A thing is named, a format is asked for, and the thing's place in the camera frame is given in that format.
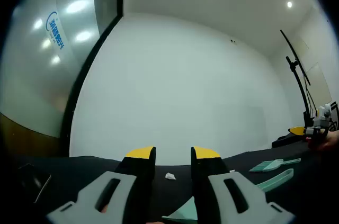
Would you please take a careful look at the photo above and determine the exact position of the green dustpan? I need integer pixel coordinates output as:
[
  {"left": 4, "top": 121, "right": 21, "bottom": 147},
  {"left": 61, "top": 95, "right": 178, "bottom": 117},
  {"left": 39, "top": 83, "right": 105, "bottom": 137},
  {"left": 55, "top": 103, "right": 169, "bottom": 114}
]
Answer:
[{"left": 160, "top": 168, "right": 295, "bottom": 221}]

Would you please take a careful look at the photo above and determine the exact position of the black stand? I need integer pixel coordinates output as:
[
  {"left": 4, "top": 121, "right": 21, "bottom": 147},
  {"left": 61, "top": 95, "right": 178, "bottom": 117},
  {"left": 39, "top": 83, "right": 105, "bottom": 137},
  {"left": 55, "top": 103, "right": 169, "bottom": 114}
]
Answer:
[{"left": 280, "top": 29, "right": 319, "bottom": 131}]

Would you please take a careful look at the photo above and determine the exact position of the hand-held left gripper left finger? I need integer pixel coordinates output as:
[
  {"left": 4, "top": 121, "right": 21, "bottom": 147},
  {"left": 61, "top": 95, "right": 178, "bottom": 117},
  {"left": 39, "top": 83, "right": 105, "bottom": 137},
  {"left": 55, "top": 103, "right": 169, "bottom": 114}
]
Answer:
[{"left": 46, "top": 146, "right": 156, "bottom": 224}]

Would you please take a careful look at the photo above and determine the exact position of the black bag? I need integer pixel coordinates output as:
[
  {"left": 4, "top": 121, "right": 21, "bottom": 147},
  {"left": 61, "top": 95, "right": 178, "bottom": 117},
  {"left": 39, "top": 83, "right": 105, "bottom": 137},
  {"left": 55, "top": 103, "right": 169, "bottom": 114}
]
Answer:
[{"left": 271, "top": 133, "right": 308, "bottom": 149}]

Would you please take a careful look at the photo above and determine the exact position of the blue logo sticker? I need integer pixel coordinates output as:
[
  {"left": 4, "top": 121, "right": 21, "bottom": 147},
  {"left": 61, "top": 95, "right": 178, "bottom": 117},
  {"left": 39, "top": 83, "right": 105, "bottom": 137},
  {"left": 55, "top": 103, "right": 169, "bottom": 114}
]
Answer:
[{"left": 47, "top": 10, "right": 69, "bottom": 52}]

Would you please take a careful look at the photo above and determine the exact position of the frosted glass partition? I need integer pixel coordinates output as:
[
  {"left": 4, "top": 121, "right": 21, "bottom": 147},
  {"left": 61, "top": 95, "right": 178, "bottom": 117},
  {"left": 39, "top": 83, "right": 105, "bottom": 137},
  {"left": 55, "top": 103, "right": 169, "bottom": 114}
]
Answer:
[{"left": 0, "top": 0, "right": 126, "bottom": 141}]

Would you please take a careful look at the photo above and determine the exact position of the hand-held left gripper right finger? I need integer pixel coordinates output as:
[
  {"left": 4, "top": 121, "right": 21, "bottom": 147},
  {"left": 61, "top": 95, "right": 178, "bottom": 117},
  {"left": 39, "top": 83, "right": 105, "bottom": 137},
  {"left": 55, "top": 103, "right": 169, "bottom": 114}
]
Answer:
[{"left": 191, "top": 146, "right": 296, "bottom": 224}]

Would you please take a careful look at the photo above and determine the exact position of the black smartphone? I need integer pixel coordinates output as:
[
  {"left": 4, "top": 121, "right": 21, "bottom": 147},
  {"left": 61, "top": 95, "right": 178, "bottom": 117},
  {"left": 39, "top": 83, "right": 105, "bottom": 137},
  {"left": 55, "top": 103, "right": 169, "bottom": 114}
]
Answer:
[{"left": 17, "top": 163, "right": 52, "bottom": 204}]

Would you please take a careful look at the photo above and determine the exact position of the green broom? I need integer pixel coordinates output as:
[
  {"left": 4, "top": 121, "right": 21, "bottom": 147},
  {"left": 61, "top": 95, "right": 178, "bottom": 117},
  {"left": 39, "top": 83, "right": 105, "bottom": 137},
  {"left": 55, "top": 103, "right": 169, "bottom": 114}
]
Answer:
[{"left": 248, "top": 158, "right": 302, "bottom": 173}]

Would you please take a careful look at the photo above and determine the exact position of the black tabletop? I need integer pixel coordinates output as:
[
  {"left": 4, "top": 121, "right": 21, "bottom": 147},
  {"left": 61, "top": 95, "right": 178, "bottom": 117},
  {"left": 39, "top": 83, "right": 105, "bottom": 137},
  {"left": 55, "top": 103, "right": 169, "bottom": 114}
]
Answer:
[{"left": 14, "top": 139, "right": 339, "bottom": 224}]

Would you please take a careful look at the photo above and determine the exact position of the person's right hand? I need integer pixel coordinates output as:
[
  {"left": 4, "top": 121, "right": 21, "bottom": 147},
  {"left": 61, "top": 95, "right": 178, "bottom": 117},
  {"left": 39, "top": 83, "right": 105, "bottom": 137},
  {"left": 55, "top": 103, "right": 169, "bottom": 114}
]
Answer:
[{"left": 306, "top": 130, "right": 339, "bottom": 154}]

